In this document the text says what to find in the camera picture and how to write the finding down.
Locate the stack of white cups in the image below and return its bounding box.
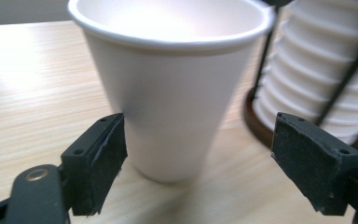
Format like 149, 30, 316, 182
254, 0, 358, 146

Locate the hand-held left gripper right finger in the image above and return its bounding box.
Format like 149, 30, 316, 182
270, 111, 358, 217

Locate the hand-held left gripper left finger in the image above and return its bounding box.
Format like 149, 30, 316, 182
60, 112, 129, 217

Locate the dark double cup holder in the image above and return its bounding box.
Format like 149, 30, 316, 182
242, 0, 358, 151

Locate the single white paper cup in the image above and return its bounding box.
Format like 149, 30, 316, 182
66, 0, 276, 184

